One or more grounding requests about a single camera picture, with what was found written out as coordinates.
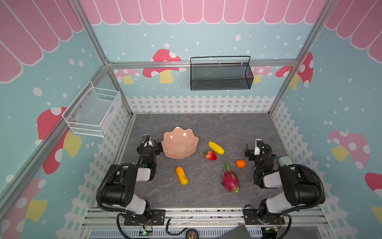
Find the small orange tangerine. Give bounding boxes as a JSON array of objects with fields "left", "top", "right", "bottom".
[{"left": 236, "top": 159, "right": 247, "bottom": 168}]

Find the pink dragon fruit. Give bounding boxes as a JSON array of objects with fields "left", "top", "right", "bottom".
[{"left": 222, "top": 162, "right": 240, "bottom": 193}]

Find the orange yellow mango fruit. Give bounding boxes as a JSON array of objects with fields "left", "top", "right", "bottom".
[{"left": 176, "top": 167, "right": 189, "bottom": 186}]

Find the red strawberry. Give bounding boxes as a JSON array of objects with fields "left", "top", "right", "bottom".
[{"left": 205, "top": 150, "right": 217, "bottom": 161}]

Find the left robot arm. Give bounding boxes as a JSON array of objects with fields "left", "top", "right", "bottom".
[{"left": 96, "top": 134, "right": 163, "bottom": 224}]

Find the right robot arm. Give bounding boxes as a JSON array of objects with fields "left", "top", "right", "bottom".
[{"left": 243, "top": 139, "right": 325, "bottom": 225}]

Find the pink scalloped fruit bowl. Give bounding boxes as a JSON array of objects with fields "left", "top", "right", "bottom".
[{"left": 161, "top": 127, "right": 199, "bottom": 159}]

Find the pale green cylinder object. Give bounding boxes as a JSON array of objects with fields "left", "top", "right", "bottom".
[{"left": 278, "top": 156, "right": 293, "bottom": 166}]

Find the dark grey flat panel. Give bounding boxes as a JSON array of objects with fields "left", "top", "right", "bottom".
[{"left": 219, "top": 225, "right": 252, "bottom": 239}]

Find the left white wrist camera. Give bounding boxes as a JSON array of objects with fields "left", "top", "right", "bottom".
[{"left": 146, "top": 139, "right": 157, "bottom": 148}]

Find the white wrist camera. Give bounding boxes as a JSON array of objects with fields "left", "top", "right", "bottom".
[
  {"left": 146, "top": 139, "right": 157, "bottom": 148},
  {"left": 254, "top": 139, "right": 264, "bottom": 155}
]

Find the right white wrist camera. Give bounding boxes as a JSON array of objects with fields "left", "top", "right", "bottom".
[{"left": 254, "top": 139, "right": 264, "bottom": 155}]

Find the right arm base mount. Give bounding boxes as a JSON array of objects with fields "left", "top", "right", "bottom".
[{"left": 243, "top": 208, "right": 285, "bottom": 226}]

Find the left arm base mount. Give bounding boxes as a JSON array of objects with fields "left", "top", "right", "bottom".
[{"left": 123, "top": 209, "right": 166, "bottom": 226}]

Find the white wire wall basket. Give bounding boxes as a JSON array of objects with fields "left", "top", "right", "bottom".
[{"left": 62, "top": 82, "right": 122, "bottom": 137}]

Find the aluminium front rail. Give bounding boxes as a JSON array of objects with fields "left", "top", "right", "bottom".
[{"left": 80, "top": 207, "right": 329, "bottom": 231}]

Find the black mesh wall basket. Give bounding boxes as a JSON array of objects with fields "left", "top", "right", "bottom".
[{"left": 190, "top": 55, "right": 254, "bottom": 91}]

